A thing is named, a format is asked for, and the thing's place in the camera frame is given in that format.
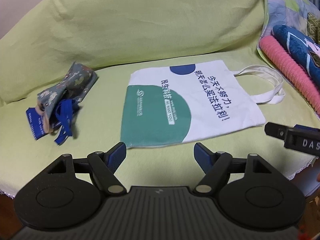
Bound folded floral and blue bags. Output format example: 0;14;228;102
25;62;98;145

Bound white printed canvas tote bag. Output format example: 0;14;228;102
120;60;285;148

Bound blue patterned blanket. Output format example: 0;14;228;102
271;25;319;86

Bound patchwork quilt cover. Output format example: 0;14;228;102
260;0;319;38

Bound pink knitted blanket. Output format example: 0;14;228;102
259;36;319;115

